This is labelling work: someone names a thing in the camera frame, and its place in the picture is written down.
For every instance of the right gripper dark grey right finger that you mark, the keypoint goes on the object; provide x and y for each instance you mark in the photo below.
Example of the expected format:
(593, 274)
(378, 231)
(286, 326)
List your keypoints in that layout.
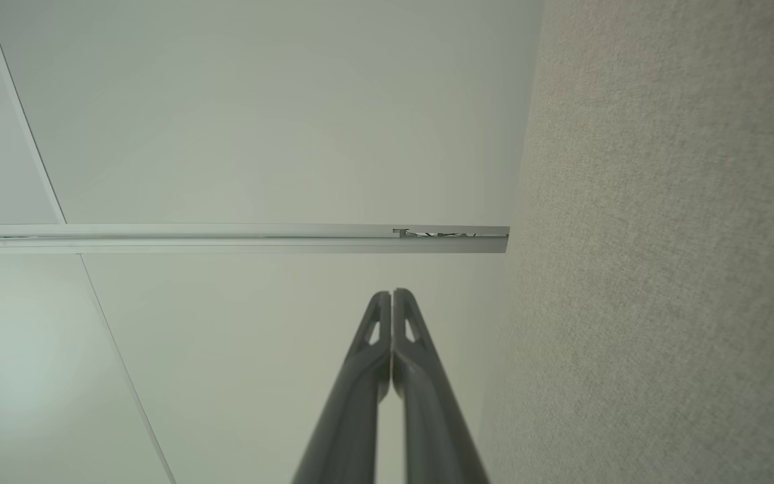
(431, 423)

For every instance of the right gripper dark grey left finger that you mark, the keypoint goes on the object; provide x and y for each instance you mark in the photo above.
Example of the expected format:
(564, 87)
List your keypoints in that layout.
(353, 417)

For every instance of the white aluminium wall rail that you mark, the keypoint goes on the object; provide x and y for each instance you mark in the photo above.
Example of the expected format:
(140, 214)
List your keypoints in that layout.
(226, 238)

